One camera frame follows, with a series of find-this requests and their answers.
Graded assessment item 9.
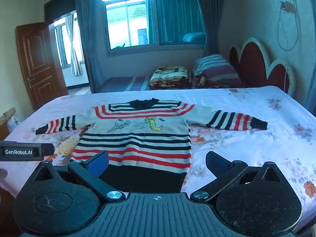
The striped knit sweater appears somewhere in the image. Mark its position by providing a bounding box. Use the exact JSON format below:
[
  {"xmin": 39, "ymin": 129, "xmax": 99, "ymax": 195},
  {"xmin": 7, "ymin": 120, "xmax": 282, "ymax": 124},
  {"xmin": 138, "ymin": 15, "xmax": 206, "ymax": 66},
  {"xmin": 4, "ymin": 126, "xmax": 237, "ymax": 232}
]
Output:
[{"xmin": 35, "ymin": 98, "xmax": 268, "ymax": 193}]

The window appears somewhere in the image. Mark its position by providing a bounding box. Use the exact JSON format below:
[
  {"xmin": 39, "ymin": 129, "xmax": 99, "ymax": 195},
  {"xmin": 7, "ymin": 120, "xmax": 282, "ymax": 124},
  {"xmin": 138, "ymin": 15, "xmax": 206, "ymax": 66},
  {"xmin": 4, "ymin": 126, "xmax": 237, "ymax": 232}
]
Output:
[{"xmin": 100, "ymin": 0, "xmax": 208, "ymax": 57}]

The floral white bed sheet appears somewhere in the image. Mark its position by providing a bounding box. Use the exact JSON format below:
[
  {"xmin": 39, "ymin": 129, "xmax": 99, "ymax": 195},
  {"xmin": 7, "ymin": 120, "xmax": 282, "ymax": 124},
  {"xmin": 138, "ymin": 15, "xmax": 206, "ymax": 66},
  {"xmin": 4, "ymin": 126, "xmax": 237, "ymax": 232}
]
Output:
[{"xmin": 0, "ymin": 86, "xmax": 316, "ymax": 232}]

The brown wooden door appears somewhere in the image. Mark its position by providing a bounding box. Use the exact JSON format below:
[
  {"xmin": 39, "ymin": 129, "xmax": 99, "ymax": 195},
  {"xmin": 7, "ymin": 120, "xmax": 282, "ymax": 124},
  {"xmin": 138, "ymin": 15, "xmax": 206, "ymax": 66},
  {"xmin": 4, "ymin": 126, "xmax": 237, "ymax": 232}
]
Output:
[{"xmin": 15, "ymin": 22, "xmax": 68, "ymax": 111}]

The red patterned cloth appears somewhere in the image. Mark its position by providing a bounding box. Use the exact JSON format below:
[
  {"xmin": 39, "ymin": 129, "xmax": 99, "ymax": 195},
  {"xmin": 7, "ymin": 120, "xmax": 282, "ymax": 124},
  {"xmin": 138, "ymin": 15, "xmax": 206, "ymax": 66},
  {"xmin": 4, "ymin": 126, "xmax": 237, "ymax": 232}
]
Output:
[{"xmin": 194, "ymin": 75, "xmax": 250, "ymax": 89}]

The striped mattress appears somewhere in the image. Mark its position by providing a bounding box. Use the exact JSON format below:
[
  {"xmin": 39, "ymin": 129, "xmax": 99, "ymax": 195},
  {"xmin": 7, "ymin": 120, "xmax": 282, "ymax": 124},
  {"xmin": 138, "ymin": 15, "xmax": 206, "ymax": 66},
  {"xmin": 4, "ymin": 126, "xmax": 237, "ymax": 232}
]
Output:
[{"xmin": 99, "ymin": 75, "xmax": 155, "ymax": 93}]

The hanging wall cable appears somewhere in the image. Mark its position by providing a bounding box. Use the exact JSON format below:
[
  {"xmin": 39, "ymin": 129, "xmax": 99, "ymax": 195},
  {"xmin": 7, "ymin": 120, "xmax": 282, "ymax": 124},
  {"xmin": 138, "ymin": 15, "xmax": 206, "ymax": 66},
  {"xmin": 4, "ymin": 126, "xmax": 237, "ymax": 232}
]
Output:
[{"xmin": 277, "ymin": 0, "xmax": 300, "ymax": 93}]

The blue curtain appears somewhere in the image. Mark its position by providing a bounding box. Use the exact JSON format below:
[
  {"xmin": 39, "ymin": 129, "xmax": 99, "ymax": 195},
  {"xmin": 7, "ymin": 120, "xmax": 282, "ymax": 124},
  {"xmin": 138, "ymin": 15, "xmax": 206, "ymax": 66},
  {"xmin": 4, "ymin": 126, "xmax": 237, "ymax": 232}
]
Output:
[
  {"xmin": 193, "ymin": 0, "xmax": 225, "ymax": 56},
  {"xmin": 74, "ymin": 0, "xmax": 109, "ymax": 94}
]

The white sheer curtain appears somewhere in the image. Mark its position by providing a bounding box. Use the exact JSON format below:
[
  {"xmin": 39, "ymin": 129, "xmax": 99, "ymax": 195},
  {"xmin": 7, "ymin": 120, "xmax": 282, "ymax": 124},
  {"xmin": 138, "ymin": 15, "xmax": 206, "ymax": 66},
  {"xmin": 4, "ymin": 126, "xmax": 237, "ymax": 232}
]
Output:
[{"xmin": 65, "ymin": 13, "xmax": 83, "ymax": 77}]

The red heart-shaped headboard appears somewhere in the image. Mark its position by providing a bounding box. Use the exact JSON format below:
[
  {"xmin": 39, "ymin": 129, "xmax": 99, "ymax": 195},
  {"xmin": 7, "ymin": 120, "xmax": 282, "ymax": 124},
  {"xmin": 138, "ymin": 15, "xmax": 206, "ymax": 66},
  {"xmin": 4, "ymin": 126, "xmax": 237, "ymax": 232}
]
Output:
[{"xmin": 228, "ymin": 38, "xmax": 296, "ymax": 97}]

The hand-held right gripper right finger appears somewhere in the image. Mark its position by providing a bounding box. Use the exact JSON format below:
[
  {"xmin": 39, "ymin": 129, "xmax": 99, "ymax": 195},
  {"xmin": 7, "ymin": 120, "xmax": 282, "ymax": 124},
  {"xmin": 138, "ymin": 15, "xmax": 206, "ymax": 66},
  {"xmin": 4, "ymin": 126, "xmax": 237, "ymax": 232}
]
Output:
[{"xmin": 191, "ymin": 151, "xmax": 288, "ymax": 201}]

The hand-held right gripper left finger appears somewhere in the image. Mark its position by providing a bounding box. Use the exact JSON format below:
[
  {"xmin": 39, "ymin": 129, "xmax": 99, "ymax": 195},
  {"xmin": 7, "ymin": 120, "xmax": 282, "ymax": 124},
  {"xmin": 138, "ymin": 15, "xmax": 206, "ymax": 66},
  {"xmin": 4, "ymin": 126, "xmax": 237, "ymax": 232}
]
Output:
[{"xmin": 32, "ymin": 151, "xmax": 125, "ymax": 202}]

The folded printed blanket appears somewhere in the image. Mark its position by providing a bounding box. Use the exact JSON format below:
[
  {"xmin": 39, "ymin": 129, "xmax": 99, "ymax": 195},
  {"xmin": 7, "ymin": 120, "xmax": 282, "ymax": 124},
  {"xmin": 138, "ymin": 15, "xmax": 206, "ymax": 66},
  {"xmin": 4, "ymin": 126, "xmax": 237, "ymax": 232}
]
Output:
[{"xmin": 148, "ymin": 65, "xmax": 192, "ymax": 90}]

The striped pillow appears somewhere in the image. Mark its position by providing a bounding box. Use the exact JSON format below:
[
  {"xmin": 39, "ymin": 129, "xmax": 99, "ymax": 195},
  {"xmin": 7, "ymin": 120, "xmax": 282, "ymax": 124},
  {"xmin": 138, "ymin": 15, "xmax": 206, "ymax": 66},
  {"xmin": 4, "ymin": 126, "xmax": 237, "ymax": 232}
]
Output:
[{"xmin": 193, "ymin": 54, "xmax": 244, "ymax": 84}]

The blue bundle on windowsill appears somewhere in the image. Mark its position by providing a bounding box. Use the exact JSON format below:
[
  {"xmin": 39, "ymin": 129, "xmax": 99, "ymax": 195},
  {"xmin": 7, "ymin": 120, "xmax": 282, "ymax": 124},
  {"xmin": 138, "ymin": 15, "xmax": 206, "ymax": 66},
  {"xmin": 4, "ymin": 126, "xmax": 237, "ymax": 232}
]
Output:
[{"xmin": 181, "ymin": 32, "xmax": 206, "ymax": 43}]

